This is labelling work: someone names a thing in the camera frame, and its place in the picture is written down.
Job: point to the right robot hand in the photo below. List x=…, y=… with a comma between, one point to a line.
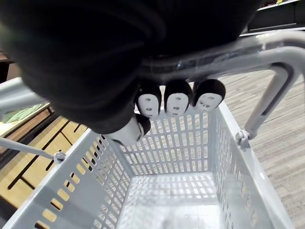
x=83, y=47

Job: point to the green vegetable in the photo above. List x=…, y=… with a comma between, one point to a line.
x=23, y=113

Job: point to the dark display shelf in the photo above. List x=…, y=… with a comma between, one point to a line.
x=278, y=16

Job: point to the grey plastic shopping basket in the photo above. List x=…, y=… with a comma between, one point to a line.
x=171, y=190

